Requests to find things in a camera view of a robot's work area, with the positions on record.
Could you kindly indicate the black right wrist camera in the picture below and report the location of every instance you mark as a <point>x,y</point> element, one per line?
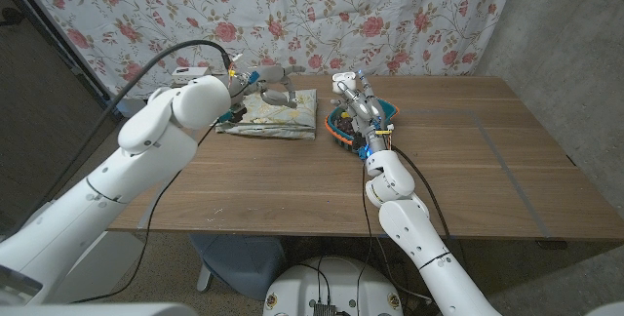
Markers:
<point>359,149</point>

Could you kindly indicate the teal basket with orange rim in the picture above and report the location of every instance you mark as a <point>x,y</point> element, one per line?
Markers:
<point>391,107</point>

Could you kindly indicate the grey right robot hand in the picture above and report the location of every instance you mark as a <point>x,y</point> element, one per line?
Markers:
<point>370,116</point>

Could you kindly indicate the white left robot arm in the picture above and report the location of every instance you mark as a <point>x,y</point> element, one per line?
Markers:
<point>97,189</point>

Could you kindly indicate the yellow toy lemon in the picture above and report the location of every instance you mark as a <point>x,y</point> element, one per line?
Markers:
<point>345,113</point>

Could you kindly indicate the blue-grey stool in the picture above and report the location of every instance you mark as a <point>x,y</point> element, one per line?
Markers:
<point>239,262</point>

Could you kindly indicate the white AirPods case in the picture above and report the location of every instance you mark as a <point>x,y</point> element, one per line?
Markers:
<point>343,81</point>

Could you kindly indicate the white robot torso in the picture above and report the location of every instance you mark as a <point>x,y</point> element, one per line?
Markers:
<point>341,282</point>

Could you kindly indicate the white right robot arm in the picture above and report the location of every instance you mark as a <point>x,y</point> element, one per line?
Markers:
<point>414,228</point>

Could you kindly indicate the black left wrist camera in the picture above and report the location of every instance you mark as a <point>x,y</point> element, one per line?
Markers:
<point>234,113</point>

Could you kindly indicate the folded pale floral cloth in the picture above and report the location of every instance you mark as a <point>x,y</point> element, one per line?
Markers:
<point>283,121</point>

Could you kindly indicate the white power strip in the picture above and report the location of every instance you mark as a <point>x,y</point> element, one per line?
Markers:
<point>187,76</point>

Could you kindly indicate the purple toy grapes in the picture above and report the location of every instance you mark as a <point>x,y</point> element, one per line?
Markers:
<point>346,125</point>

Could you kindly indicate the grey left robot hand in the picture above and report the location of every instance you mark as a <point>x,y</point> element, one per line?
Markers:
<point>268,82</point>

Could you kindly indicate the dark grey partition panel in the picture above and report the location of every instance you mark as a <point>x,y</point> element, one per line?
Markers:
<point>44,111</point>

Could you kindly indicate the rose print backdrop curtain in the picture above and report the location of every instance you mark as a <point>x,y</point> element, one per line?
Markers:
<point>390,13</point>

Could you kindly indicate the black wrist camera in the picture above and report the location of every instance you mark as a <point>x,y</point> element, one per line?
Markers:
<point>234,113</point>
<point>359,149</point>

